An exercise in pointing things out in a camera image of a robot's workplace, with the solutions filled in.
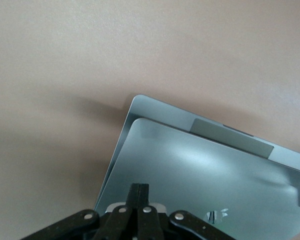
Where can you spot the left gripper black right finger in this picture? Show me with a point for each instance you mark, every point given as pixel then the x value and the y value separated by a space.
pixel 165 227

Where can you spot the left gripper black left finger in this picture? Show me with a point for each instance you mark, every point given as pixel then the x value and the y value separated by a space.
pixel 115 225

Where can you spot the silver grey laptop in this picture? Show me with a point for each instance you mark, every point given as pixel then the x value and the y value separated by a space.
pixel 190 175

